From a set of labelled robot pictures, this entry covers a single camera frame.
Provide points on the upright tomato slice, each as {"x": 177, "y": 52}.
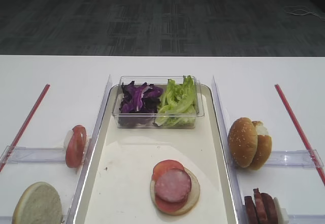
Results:
{"x": 76, "y": 145}

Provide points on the left red strip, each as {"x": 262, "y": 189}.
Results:
{"x": 23, "y": 127}

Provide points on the ham slice on tray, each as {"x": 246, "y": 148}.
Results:
{"x": 173, "y": 186}

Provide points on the green lettuce leaves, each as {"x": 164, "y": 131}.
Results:
{"x": 177, "y": 104}

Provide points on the dark sausage slice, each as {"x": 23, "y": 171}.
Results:
{"x": 250, "y": 210}
{"x": 270, "y": 208}

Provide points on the bottom bun on tray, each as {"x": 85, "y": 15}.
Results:
{"x": 193, "y": 196}

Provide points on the sesame bun top front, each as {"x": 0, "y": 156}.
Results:
{"x": 242, "y": 141}

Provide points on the bacon slice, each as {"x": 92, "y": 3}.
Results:
{"x": 260, "y": 208}

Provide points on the clear tomato holder rail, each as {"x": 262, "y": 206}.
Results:
{"x": 21, "y": 154}

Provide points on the sesame bun half rear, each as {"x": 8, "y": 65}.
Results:
{"x": 264, "y": 146}

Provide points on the cream metal tray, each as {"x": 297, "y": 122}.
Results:
{"x": 116, "y": 189}

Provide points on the right red strip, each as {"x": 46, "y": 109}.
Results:
{"x": 301, "y": 133}

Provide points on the dark sausage slice front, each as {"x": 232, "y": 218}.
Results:
{"x": 250, "y": 210}

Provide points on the upper tomato slice on tray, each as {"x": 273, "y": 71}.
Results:
{"x": 163, "y": 166}

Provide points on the clear plastic salad container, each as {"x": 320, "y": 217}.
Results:
{"x": 160, "y": 81}

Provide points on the purple cabbage leaves pile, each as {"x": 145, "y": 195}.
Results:
{"x": 143, "y": 99}

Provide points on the clear meat holder rail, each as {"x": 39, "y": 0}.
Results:
{"x": 301, "y": 218}

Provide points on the left clear long rail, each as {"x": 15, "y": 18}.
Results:
{"x": 88, "y": 156}

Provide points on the red strip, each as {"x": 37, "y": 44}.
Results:
{"x": 301, "y": 133}
{"x": 23, "y": 127}

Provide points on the clear bun holder rail right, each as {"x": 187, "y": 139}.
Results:
{"x": 298, "y": 158}

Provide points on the white pusher block meat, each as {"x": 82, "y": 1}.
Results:
{"x": 280, "y": 210}

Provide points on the dark sausage slice rear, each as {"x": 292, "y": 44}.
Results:
{"x": 270, "y": 208}

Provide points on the upright pale bun half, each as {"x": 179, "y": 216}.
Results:
{"x": 39, "y": 203}

